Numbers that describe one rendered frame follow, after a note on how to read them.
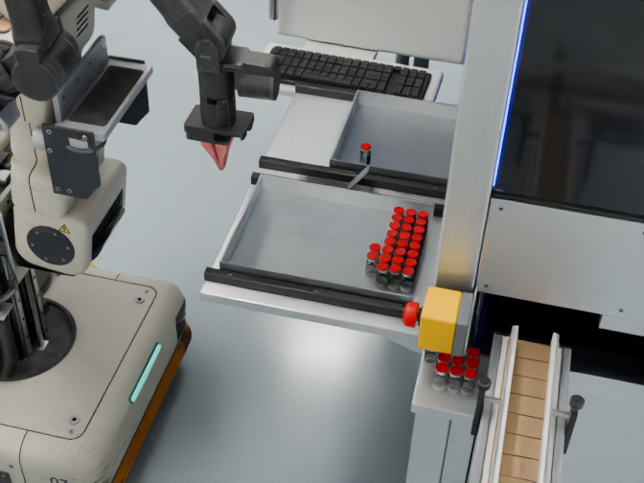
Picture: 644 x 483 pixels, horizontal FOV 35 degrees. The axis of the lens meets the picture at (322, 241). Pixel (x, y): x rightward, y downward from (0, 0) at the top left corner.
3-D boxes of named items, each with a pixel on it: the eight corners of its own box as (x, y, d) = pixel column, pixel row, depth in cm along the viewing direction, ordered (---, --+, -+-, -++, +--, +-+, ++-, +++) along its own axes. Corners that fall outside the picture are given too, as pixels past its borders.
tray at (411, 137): (512, 127, 216) (515, 114, 214) (498, 202, 197) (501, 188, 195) (356, 103, 221) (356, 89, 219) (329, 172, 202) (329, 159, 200)
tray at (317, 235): (432, 218, 193) (434, 203, 191) (409, 311, 174) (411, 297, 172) (261, 188, 198) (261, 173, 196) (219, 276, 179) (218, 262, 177)
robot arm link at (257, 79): (208, 8, 156) (193, 39, 150) (281, 15, 155) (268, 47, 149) (214, 72, 165) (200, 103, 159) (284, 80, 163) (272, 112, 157)
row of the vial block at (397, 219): (403, 225, 191) (405, 207, 188) (385, 289, 177) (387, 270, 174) (392, 223, 191) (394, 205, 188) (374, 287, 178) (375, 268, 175)
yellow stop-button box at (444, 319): (469, 325, 161) (474, 292, 156) (462, 357, 156) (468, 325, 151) (422, 315, 162) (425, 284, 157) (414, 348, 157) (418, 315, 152)
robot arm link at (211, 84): (202, 46, 159) (192, 64, 155) (244, 50, 159) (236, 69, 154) (204, 83, 164) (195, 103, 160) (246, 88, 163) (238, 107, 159)
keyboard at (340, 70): (431, 77, 244) (432, 68, 243) (420, 108, 234) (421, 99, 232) (272, 50, 251) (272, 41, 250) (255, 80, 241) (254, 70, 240)
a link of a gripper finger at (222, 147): (229, 182, 168) (226, 135, 162) (188, 175, 169) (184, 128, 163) (241, 158, 173) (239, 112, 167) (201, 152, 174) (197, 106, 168)
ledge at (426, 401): (506, 369, 167) (508, 361, 166) (497, 429, 158) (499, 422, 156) (423, 353, 169) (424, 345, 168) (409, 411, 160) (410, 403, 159)
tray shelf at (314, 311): (513, 122, 221) (514, 115, 220) (471, 353, 170) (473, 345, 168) (300, 88, 229) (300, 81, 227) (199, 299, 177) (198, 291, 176)
